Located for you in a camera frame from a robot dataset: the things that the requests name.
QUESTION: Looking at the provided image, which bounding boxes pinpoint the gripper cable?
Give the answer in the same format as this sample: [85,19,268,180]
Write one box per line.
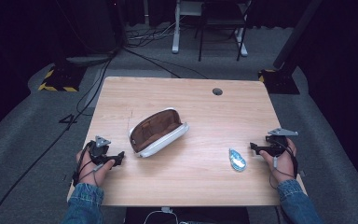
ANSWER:
[72,140,105,188]
[268,139,300,190]

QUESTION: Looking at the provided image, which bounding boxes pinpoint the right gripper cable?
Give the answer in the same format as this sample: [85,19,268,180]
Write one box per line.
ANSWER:
[268,139,300,190]

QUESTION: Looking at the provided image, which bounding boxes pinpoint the black stand base hazard stripes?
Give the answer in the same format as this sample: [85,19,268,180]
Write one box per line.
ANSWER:
[257,68,301,95]
[37,62,88,93]

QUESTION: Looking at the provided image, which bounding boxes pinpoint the white cable with plug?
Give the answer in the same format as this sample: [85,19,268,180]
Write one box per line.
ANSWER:
[143,206,181,224]

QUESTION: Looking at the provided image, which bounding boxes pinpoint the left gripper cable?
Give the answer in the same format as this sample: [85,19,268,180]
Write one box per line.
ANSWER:
[72,140,105,188]

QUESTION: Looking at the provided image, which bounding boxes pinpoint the person's right hand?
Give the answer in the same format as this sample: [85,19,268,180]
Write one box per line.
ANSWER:
[258,138,298,184]

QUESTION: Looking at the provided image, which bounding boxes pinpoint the black chair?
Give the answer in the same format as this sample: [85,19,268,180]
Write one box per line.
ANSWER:
[194,0,254,63]

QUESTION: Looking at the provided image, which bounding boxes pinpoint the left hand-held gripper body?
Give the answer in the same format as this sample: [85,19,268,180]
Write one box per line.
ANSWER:
[87,135,117,165]

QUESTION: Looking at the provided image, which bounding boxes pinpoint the black slanted stand pole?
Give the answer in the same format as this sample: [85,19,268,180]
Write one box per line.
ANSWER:
[271,0,324,70]

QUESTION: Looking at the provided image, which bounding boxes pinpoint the black floor cable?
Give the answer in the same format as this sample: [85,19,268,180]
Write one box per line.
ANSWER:
[0,46,181,224]

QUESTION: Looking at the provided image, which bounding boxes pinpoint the white desk frame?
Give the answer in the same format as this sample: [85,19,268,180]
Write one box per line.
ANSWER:
[171,0,249,58]

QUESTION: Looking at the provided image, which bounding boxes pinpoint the bundle of floor cables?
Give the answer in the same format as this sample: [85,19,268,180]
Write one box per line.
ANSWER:
[124,21,181,49]

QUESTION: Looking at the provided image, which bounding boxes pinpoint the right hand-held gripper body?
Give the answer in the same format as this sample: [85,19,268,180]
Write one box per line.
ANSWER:
[256,127,299,158]

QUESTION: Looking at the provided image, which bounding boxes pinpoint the white pencil case brown lining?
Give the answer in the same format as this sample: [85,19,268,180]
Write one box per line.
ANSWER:
[128,107,190,159]

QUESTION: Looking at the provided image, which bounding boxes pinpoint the person's left hand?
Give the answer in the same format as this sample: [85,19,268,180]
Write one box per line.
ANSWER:
[76,148,116,188]

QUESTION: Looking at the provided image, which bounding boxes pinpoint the blue and white packet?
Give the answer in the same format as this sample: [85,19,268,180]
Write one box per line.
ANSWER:
[228,147,248,173]

